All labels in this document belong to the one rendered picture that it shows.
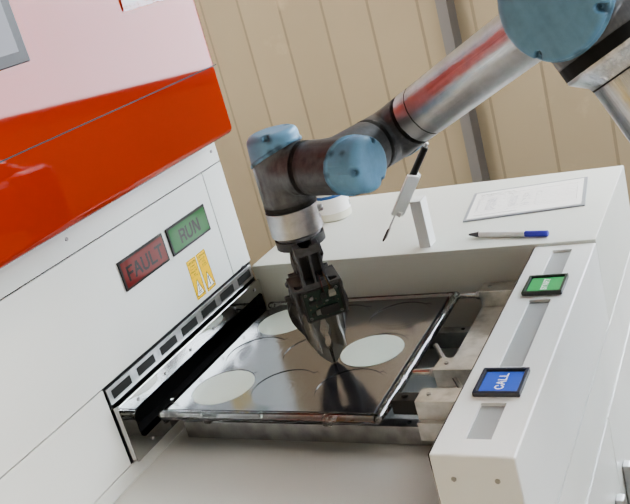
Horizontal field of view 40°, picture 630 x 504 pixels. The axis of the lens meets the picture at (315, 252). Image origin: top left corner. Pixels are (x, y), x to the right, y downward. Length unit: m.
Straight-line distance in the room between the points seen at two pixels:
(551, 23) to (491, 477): 0.46
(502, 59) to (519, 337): 0.35
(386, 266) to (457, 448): 0.61
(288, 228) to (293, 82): 2.30
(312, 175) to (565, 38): 0.40
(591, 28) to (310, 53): 2.58
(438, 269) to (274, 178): 0.42
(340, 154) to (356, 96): 2.21
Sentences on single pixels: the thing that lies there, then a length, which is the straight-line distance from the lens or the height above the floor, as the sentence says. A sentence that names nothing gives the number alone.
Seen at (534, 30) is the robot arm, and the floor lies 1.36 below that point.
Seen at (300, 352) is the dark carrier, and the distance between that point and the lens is 1.39.
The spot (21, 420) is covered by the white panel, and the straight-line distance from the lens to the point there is 1.20.
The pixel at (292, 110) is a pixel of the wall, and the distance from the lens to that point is 3.51.
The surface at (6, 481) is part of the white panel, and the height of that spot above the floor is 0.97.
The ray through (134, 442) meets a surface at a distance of 1.34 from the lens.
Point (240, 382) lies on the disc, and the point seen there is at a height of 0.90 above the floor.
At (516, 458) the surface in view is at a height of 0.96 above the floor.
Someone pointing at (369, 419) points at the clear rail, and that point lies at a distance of 1.16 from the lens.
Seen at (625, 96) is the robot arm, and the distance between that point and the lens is 0.88.
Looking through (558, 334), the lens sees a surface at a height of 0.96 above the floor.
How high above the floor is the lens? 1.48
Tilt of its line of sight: 19 degrees down
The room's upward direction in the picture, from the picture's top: 16 degrees counter-clockwise
